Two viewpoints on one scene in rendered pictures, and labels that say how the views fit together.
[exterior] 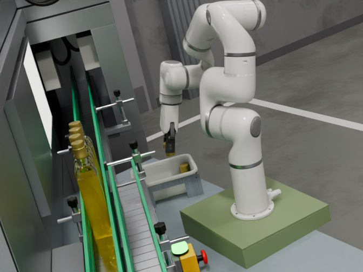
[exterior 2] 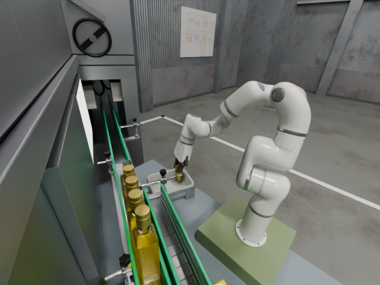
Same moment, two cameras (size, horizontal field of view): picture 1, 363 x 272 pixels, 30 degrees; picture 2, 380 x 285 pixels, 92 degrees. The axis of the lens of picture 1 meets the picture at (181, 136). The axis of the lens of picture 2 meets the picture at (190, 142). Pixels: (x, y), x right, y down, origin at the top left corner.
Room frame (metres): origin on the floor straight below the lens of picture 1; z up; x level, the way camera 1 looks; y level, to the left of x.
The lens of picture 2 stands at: (1.39, 0.29, 1.51)
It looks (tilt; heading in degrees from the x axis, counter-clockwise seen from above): 29 degrees down; 338
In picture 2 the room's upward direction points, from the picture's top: 3 degrees clockwise
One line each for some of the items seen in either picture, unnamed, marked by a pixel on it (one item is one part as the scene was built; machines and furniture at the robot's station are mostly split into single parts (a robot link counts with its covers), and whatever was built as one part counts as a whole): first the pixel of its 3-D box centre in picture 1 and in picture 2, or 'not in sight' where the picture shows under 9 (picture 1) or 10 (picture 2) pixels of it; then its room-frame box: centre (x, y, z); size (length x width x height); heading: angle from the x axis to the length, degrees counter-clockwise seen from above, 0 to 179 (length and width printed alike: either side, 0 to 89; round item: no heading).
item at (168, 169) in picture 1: (165, 180); (170, 185); (2.14, 0.09, 0.80); 0.22 x 0.17 x 0.09; 95
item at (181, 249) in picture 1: (179, 247); not in sight; (1.60, 0.08, 0.84); 0.05 x 0.05 x 0.03
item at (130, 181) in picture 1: (132, 189); (155, 200); (2.02, 0.20, 0.85); 0.09 x 0.04 x 0.07; 95
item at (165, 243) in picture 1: (175, 245); not in sight; (1.43, 0.08, 0.94); 0.07 x 0.04 x 0.13; 95
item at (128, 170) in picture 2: (76, 129); (129, 173); (1.87, 0.29, 1.14); 0.04 x 0.04 x 0.04
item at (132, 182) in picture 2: (76, 136); (132, 185); (1.82, 0.29, 1.14); 0.04 x 0.04 x 0.04
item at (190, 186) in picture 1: (158, 185); (165, 188); (2.14, 0.12, 0.79); 0.27 x 0.17 x 0.08; 95
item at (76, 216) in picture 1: (71, 222); (119, 275); (1.69, 0.35, 0.94); 0.07 x 0.04 x 0.13; 95
